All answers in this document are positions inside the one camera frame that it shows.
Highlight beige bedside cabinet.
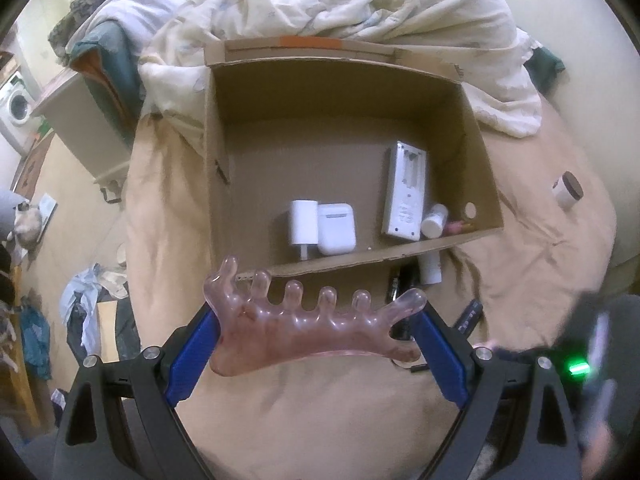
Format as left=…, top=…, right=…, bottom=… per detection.
left=32, top=68, right=131, bottom=204

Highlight teal and orange clothes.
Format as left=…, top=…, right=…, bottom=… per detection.
left=70, top=21, right=144, bottom=144

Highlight white battery charger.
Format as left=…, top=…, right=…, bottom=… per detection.
left=382, top=141, right=427, bottom=242

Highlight pink translucent massage comb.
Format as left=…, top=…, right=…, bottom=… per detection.
left=203, top=257, right=426, bottom=377

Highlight cream crumpled duvet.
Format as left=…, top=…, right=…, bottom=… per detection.
left=139, top=0, right=541, bottom=146

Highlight white washing machine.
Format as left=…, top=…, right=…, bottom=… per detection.
left=0, top=70, right=38, bottom=157

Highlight dark green cloth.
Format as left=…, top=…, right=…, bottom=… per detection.
left=524, top=47, right=565, bottom=96

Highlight white paper on floor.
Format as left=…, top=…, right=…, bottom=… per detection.
left=37, top=193, right=58, bottom=242

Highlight white earbuds charging case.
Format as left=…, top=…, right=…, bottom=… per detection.
left=317, top=203, right=357, bottom=256

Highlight white power adapter cube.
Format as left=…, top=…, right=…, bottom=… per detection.
left=288, top=200, right=319, bottom=261

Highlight person's right hand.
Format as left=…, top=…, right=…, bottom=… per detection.
left=472, top=339, right=622, bottom=480

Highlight white cylindrical bottle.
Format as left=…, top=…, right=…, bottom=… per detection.
left=421, top=203, right=449, bottom=240

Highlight pink labelled bottle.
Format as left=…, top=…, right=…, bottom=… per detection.
left=442, top=220, right=475, bottom=236

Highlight brown cardboard box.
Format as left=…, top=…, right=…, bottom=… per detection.
left=204, top=37, right=503, bottom=278

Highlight teal cloth on floor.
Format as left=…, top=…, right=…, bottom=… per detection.
left=20, top=304, right=52, bottom=380

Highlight black flashlight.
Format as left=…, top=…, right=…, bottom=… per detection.
left=454, top=299, right=484, bottom=338

